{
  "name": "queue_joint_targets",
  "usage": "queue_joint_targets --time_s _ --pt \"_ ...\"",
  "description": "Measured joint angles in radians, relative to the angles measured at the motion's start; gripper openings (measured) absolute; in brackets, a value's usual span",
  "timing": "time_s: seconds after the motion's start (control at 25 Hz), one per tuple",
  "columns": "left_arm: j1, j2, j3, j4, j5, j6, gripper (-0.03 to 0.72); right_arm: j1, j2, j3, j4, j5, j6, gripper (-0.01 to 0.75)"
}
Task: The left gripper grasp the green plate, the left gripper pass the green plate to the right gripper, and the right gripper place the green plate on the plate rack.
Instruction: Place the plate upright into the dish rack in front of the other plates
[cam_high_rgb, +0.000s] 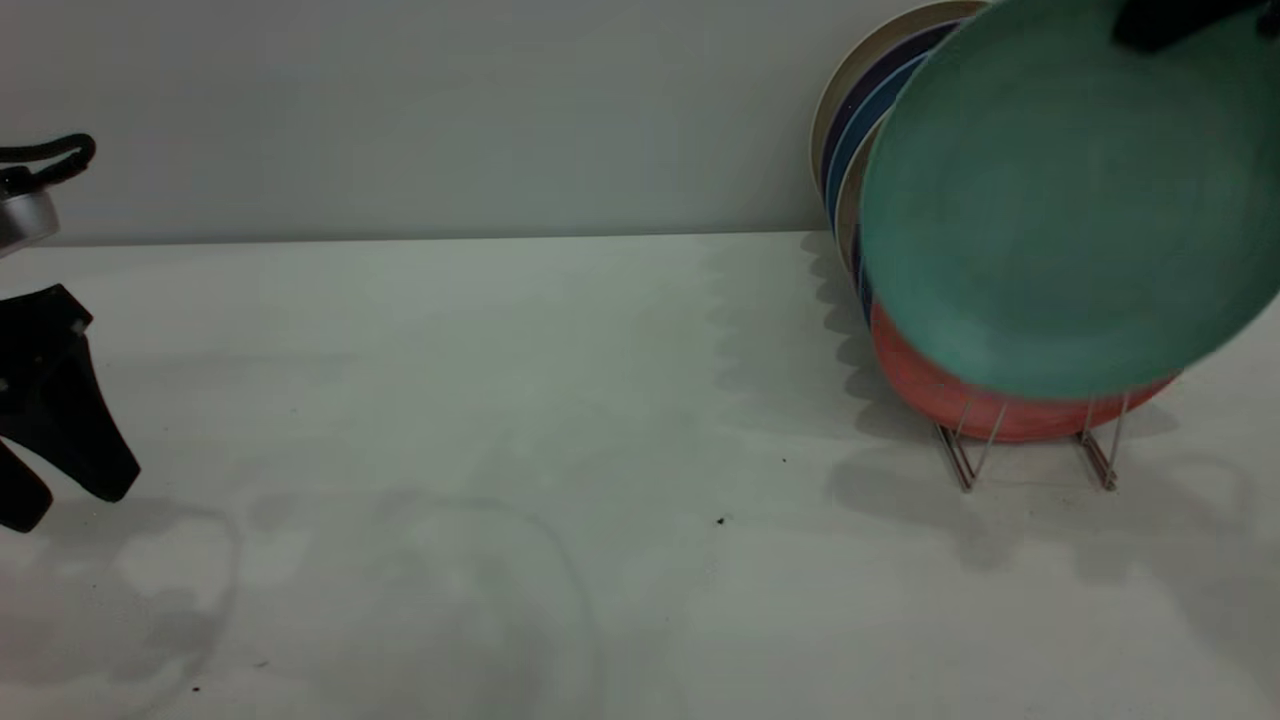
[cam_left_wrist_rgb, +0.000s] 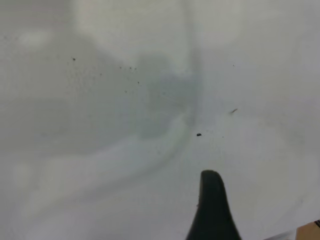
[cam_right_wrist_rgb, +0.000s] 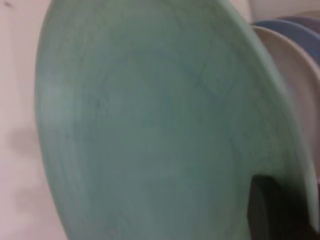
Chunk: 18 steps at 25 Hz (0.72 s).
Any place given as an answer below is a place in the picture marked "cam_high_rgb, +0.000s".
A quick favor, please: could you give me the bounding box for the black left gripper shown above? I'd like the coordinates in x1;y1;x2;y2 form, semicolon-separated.
0;283;142;534

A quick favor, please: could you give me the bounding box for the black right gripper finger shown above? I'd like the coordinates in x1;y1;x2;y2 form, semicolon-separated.
1113;0;1280;55

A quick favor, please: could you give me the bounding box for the green round plate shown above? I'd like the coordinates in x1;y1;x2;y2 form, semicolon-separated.
860;0;1280;401

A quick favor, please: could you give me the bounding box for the dark navy plate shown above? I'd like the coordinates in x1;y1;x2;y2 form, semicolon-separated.
818;20;963;196

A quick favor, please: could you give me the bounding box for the beige round plate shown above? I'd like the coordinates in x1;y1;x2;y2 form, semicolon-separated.
810;2;993;189
835;112;889;269

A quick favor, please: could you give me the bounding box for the teal blue plate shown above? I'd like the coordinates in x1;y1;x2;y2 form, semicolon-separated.
825;52;929;233

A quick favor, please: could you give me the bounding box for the pink round plate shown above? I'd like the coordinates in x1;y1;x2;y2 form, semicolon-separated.
870;300;1183;444

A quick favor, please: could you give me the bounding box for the black braided cable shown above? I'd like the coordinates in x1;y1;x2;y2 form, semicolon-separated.
0;133;98;193

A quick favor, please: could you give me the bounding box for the silver wire plate rack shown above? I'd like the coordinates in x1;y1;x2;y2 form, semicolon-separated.
936;393;1131;494

